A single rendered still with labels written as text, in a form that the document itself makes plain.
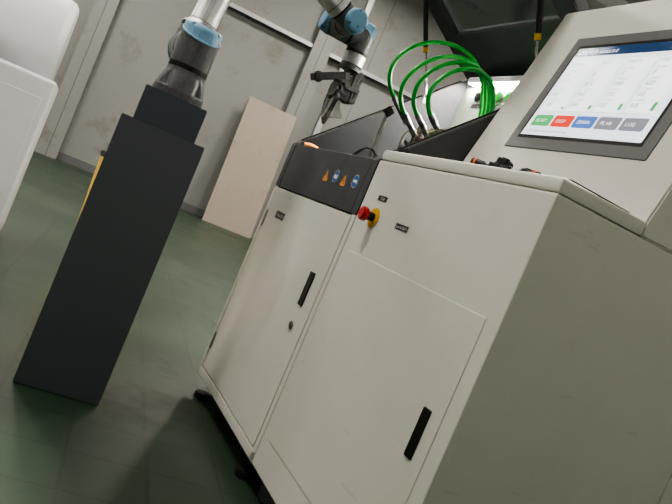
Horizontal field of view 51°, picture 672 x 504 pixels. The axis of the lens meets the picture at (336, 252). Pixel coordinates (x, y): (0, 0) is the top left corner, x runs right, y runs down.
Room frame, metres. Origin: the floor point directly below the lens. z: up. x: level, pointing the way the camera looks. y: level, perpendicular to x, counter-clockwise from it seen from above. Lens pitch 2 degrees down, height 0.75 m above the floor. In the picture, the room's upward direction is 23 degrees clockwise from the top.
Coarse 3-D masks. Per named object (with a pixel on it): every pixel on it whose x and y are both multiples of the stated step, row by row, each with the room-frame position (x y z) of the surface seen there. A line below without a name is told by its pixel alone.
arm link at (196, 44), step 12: (192, 24) 1.99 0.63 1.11; (180, 36) 2.01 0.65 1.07; (192, 36) 1.99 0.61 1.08; (204, 36) 1.99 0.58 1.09; (216, 36) 2.02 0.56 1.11; (180, 48) 1.99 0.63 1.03; (192, 48) 1.99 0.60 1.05; (204, 48) 2.00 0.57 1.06; (216, 48) 2.03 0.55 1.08; (180, 60) 1.99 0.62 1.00; (192, 60) 1.99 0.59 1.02; (204, 60) 2.01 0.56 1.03; (204, 72) 2.02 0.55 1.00
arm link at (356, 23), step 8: (320, 0) 2.16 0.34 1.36; (328, 0) 2.15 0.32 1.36; (336, 0) 2.15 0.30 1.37; (344, 0) 2.17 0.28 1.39; (328, 8) 2.17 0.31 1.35; (336, 8) 2.16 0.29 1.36; (344, 8) 2.17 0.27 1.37; (352, 8) 2.17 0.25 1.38; (336, 16) 2.18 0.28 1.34; (344, 16) 2.18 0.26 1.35; (352, 16) 2.16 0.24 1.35; (360, 16) 2.17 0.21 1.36; (336, 24) 2.24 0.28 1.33; (344, 24) 2.18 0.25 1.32; (352, 24) 2.16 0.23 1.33; (360, 24) 2.17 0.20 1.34; (344, 32) 2.23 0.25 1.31; (352, 32) 2.19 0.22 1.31; (360, 32) 2.20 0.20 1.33
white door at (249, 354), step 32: (288, 192) 2.34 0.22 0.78; (288, 224) 2.23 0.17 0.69; (320, 224) 2.02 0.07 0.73; (256, 256) 2.38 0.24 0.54; (288, 256) 2.14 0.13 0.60; (320, 256) 1.94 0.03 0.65; (256, 288) 2.27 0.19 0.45; (288, 288) 2.05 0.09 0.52; (320, 288) 1.87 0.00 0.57; (224, 320) 2.42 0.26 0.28; (256, 320) 2.17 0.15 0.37; (288, 320) 1.97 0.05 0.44; (224, 352) 2.31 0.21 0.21; (256, 352) 2.08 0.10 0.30; (288, 352) 1.89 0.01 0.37; (224, 384) 2.21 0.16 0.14; (256, 384) 2.00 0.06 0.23; (256, 416) 1.92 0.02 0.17
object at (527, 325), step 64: (512, 128) 1.85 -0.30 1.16; (384, 192) 1.76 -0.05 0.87; (448, 192) 1.51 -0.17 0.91; (512, 192) 1.32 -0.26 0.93; (640, 192) 1.37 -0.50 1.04; (384, 256) 1.64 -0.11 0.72; (448, 256) 1.42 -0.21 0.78; (512, 256) 1.25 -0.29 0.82; (576, 256) 1.26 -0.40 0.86; (640, 256) 1.32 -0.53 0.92; (320, 320) 1.80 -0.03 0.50; (384, 320) 1.54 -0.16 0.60; (448, 320) 1.34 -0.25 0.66; (512, 320) 1.22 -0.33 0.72; (576, 320) 1.28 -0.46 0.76; (640, 320) 1.35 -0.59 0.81; (320, 384) 1.67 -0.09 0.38; (384, 384) 1.44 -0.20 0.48; (448, 384) 1.27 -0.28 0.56; (512, 384) 1.25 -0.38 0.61; (576, 384) 1.31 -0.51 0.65; (640, 384) 1.38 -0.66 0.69; (320, 448) 1.57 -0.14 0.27; (384, 448) 1.36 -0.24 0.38; (448, 448) 1.22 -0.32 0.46; (512, 448) 1.28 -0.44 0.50; (576, 448) 1.34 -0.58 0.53; (640, 448) 1.41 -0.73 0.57
